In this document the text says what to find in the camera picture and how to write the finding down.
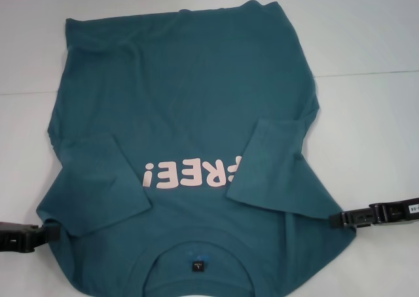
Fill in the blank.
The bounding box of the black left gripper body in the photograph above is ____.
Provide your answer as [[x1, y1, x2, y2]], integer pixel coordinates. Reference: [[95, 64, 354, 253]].
[[0, 222, 31, 254]]

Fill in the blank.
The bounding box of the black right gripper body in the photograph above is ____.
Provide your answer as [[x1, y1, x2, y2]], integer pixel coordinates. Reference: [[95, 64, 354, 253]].
[[387, 196, 419, 225]]

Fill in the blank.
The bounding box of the teal T-shirt with pink print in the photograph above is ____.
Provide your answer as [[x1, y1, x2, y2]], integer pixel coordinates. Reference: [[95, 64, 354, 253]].
[[35, 1, 357, 297]]

